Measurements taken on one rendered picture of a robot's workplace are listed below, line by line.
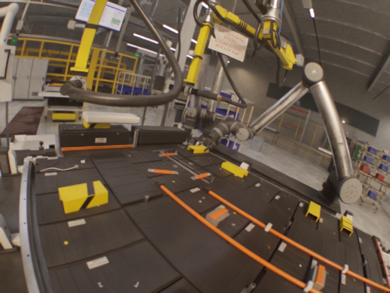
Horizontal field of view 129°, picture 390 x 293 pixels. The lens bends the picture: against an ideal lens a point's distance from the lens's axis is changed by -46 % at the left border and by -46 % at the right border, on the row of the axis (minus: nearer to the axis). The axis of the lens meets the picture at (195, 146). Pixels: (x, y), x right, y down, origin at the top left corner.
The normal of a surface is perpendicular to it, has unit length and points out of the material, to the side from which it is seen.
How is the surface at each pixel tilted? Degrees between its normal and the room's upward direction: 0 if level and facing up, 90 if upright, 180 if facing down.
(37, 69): 90
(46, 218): 0
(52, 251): 0
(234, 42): 90
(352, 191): 90
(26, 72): 90
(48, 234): 0
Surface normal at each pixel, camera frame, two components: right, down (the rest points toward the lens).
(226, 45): 0.34, 0.35
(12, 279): 0.25, -0.93
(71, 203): 0.76, 0.36
